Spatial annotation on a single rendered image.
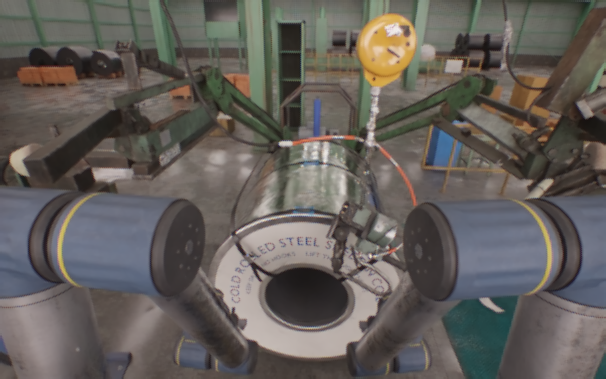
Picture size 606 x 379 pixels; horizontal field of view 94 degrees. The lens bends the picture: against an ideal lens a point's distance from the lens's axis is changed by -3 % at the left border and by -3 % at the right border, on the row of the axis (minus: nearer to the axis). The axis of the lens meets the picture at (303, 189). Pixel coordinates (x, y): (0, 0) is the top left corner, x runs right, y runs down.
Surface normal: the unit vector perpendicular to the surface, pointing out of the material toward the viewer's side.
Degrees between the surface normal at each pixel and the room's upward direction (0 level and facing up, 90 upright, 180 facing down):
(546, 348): 85
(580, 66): 90
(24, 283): 82
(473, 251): 55
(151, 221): 27
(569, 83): 90
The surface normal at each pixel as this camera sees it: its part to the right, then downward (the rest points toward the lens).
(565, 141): -0.08, 0.44
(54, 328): 0.75, 0.22
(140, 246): -0.08, -0.15
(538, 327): -0.93, 0.11
